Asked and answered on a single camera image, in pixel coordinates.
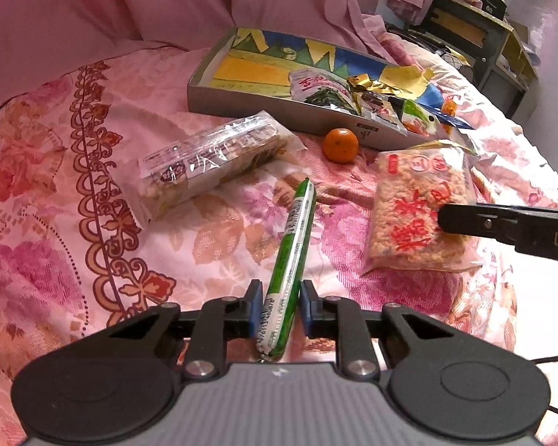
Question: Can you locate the pink floral bed sheet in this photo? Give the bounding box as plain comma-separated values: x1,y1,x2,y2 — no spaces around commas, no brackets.
0,28,558,446

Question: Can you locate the yellow gold snack packet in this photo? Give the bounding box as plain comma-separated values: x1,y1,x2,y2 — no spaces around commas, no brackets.
346,73,401,99

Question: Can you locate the white green seaweed packet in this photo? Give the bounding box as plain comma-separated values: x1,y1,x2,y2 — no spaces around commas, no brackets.
288,69,360,114

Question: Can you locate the dark red snack packet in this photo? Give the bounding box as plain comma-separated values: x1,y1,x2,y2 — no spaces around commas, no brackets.
353,93,401,127

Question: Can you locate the white green packet red picture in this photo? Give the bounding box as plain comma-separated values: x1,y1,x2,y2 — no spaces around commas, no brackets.
399,99,441,139

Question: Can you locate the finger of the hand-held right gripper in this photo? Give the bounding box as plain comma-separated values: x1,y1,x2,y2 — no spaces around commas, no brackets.
438,202,518,248

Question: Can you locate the purple sachet packet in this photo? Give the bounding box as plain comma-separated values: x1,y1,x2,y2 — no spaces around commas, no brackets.
439,116,476,132

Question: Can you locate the clear packet of nut bars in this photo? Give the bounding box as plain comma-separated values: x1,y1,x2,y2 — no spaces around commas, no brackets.
109,110,308,230

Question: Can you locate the pink curtain cloth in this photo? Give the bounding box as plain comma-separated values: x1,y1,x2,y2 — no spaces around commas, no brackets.
0,0,403,63

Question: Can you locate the clear rice crisp packet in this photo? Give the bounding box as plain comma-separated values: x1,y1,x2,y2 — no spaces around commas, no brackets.
360,146,484,275

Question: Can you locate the grey box with colourful print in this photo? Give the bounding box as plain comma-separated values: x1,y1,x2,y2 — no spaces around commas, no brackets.
187,27,480,149

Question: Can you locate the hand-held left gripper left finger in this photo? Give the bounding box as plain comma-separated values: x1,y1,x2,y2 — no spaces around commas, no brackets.
105,279,264,378

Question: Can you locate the tangerine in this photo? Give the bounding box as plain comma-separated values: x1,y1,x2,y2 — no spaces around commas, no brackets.
323,127,359,163

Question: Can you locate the crumpled gold foil packet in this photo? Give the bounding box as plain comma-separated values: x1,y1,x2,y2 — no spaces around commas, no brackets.
411,136,481,156

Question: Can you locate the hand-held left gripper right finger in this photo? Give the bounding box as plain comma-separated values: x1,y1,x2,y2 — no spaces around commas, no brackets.
299,279,454,378

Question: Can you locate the green sausage stick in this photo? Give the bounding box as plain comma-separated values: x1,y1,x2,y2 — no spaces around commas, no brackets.
256,177,317,361

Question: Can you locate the plain yellow packet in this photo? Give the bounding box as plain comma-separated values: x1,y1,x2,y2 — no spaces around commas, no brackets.
380,64,434,99

